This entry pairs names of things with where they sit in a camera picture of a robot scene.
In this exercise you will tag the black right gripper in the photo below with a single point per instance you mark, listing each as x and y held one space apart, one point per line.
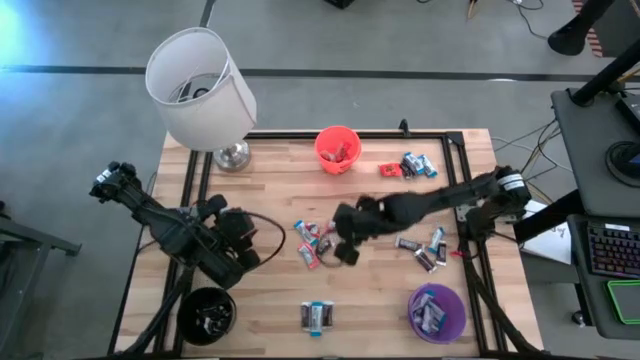
365 220

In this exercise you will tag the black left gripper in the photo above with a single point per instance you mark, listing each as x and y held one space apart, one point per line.
227 260

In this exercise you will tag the white orange candy pack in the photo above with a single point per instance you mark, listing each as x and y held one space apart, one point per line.
331 226

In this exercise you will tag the orange white Reese's pack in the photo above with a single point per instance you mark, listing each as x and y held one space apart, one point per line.
309 255

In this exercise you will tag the small pink white candy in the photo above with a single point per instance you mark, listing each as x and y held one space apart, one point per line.
314 229

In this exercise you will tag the black plastic bucket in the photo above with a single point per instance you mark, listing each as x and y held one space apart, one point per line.
187 320

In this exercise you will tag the orange pumpkin face bucket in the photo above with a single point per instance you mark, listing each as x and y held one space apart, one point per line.
345 169

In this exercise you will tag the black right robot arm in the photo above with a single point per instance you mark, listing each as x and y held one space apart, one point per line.
450 196

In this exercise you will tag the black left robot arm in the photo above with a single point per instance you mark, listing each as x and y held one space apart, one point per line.
150 217

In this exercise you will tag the small red clip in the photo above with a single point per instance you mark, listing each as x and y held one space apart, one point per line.
457 254

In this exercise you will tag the purple plastic bucket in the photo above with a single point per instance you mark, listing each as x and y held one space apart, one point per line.
452 310

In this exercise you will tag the white shade silver table lamp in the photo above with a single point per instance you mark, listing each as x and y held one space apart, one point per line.
200 110

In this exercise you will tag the grey metal bench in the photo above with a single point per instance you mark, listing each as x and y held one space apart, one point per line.
50 241

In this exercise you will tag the white paper sheet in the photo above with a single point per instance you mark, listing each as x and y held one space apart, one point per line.
550 245

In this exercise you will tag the black desk caster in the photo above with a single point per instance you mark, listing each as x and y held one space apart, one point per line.
579 318

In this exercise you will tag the grey keyboard desk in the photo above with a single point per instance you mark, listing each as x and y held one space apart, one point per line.
595 300

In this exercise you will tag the black backlit keyboard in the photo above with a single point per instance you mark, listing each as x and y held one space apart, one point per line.
615 250

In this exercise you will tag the green edged black pad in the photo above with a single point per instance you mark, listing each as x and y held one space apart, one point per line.
627 300

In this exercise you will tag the black round stand base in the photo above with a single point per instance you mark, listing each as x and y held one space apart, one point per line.
620 165

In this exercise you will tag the person's leg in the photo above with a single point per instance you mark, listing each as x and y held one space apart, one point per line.
567 37

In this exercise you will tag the black desk device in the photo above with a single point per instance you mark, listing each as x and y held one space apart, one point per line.
631 112

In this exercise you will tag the black round pole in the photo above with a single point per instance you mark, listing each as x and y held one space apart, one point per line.
610 70

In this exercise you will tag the red striped mat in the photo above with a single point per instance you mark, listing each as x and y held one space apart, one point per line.
595 40

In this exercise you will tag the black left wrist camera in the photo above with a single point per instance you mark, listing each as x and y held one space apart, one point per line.
237 225

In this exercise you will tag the grey corner bracket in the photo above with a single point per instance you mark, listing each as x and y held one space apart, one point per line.
462 212

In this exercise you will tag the black aluminium table frame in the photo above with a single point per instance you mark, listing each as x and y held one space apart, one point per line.
280 135

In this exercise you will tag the black frame clamp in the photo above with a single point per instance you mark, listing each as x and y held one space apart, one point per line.
404 127

